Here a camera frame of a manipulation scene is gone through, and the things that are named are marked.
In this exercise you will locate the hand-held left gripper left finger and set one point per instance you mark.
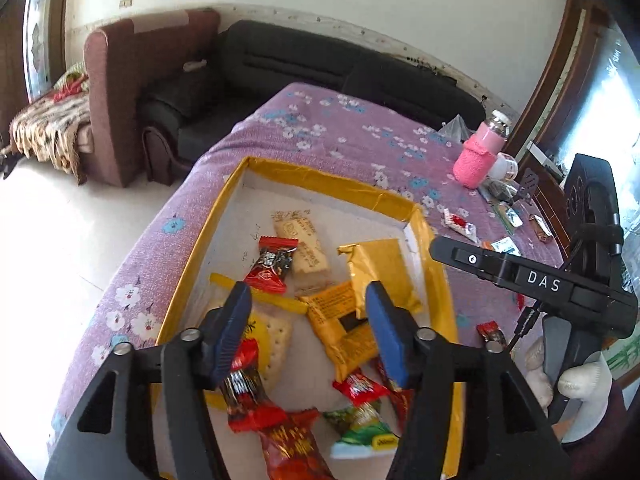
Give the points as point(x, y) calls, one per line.
point(232, 332)

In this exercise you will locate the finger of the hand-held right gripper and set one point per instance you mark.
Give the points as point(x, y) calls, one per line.
point(470, 259)

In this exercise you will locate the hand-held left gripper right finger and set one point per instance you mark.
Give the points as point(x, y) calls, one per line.
point(387, 335)

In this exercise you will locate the clear yellow-edged cracker packet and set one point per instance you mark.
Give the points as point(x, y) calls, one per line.
point(275, 335)

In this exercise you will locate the red candy white print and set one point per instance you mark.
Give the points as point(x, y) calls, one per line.
point(360, 387)

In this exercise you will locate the large orange snack packet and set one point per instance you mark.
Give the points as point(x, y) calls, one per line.
point(330, 320)

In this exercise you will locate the red striped snack packet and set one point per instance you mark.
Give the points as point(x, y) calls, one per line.
point(245, 395)

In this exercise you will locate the yellow foil packet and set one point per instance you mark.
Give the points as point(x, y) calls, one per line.
point(380, 262)

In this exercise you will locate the red candy dark centre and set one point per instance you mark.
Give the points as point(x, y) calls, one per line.
point(270, 265)

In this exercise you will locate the green snack packet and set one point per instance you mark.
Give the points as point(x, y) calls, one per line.
point(360, 432)

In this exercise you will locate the pale cracker packet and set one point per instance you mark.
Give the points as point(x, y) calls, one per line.
point(307, 255)

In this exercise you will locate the dark red gold-print packet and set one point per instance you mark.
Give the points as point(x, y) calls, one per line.
point(295, 452)

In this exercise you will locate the yellow cardboard box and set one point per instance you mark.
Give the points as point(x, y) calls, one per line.
point(280, 200)

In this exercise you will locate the person's right forearm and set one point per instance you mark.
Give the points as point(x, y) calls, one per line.
point(617, 425)

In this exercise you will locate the person's right hand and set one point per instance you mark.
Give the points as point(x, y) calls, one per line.
point(587, 390)

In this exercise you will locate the small green white packet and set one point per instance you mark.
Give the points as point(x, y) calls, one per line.
point(505, 246)

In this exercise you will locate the round crackers green packet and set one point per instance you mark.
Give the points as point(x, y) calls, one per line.
point(509, 217)

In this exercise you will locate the dark small pouch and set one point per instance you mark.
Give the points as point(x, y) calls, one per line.
point(500, 190)

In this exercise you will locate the small red candy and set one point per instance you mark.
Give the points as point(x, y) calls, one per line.
point(492, 332)

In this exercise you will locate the brown shiny packet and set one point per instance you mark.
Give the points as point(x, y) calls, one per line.
point(541, 227)

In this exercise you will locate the pink knit-sleeved bottle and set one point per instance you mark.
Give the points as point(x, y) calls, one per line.
point(475, 160)

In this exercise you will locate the white cup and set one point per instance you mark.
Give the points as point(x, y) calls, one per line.
point(506, 166)

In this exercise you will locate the clear plastic bag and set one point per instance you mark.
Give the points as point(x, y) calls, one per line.
point(457, 130)

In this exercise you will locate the purple floral tablecloth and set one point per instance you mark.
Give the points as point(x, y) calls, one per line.
point(325, 125)

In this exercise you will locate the brown armchair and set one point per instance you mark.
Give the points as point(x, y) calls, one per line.
point(110, 110)

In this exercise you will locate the black sofa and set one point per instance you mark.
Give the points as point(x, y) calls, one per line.
point(280, 60)

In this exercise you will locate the printed blanket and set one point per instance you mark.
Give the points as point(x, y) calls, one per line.
point(45, 125)

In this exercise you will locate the wooden glass door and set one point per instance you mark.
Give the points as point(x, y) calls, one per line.
point(37, 35)

